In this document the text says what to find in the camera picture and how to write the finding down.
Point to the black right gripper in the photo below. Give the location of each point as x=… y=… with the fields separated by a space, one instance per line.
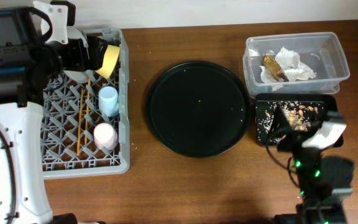
x=292 y=138

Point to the white tissue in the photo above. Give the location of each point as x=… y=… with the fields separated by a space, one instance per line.
x=294 y=69

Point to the food scraps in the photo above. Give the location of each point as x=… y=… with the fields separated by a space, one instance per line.
x=299 y=115

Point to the yellow bowl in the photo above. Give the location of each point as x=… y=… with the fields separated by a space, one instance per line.
x=110 y=59

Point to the grey round plate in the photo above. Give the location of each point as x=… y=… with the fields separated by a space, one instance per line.
x=80 y=77

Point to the clear plastic bin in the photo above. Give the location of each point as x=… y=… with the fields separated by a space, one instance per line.
x=321 y=51

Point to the pink cup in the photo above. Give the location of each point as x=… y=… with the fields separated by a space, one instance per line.
x=105 y=136

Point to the wooden chopstick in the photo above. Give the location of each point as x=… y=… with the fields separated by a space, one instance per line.
x=78 y=146
x=87 y=111

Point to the grey dishwasher rack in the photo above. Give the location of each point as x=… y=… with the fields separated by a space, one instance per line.
x=58 y=135

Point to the brown coffee sachet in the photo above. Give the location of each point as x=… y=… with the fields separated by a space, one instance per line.
x=274 y=68

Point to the black rectangular tray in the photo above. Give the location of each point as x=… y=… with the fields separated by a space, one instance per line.
x=327 y=99

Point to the round black tray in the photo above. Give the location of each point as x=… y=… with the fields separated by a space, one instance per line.
x=198 y=109

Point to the light blue cup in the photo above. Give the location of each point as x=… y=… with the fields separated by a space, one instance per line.
x=108 y=101

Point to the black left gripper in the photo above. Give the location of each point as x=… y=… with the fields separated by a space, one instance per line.
x=96 y=58

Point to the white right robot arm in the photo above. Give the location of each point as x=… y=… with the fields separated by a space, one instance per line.
x=323 y=182

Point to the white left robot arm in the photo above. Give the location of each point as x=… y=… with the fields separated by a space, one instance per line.
x=37 y=43

